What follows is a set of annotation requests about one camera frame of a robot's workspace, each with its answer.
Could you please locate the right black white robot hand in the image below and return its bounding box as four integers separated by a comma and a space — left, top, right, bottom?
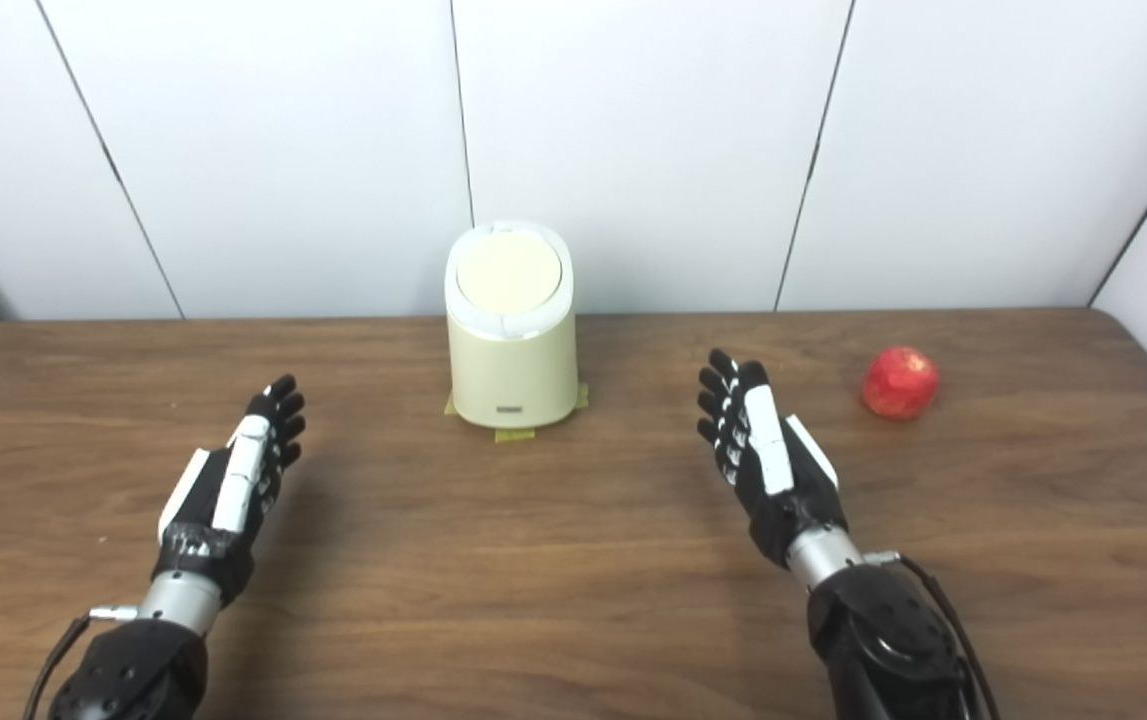
696, 348, 850, 572

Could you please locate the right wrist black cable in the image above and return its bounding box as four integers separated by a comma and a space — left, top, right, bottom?
863, 550, 1002, 720

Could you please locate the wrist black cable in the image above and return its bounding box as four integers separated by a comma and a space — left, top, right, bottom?
23, 604, 140, 720
863, 550, 1002, 720

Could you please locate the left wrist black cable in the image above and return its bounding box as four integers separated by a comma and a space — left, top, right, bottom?
23, 604, 140, 720

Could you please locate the red apple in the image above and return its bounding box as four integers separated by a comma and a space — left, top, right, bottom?
861, 346, 940, 421

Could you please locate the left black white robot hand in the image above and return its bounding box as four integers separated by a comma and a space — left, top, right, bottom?
153, 375, 307, 606

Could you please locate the cream-colored bin with lid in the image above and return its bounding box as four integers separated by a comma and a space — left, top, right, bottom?
444, 220, 580, 430

